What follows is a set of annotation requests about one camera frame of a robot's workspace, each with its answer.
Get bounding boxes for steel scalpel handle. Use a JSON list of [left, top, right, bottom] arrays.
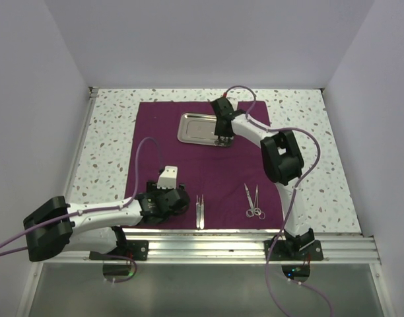
[[199, 195, 205, 230], [195, 195, 201, 230]]

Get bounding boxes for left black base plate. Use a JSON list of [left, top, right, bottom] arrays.
[[89, 240, 149, 261]]

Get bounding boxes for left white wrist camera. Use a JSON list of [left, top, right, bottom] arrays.
[[156, 165, 178, 190]]

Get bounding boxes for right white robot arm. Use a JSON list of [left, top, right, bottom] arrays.
[[210, 96, 315, 260]]

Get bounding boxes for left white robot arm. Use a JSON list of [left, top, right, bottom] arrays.
[[23, 181, 190, 262]]

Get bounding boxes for aluminium front rail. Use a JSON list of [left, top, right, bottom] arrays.
[[32, 233, 381, 264]]

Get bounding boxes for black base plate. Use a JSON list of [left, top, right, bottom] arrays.
[[89, 240, 149, 261], [269, 239, 324, 262]]

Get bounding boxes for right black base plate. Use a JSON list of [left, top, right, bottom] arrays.
[[269, 239, 324, 262]]

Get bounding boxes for aluminium left side rail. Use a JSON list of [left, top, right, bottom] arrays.
[[62, 87, 100, 201]]

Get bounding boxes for steel instrument tray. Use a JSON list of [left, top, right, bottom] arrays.
[[177, 112, 218, 147]]

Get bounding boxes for aluminium rail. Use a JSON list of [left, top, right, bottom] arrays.
[[62, 87, 100, 201], [32, 233, 381, 264]]

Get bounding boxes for steel ring-handled scissors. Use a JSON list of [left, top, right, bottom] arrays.
[[244, 184, 259, 218]]

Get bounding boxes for purple cloth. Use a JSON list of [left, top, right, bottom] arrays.
[[125, 102, 283, 229]]

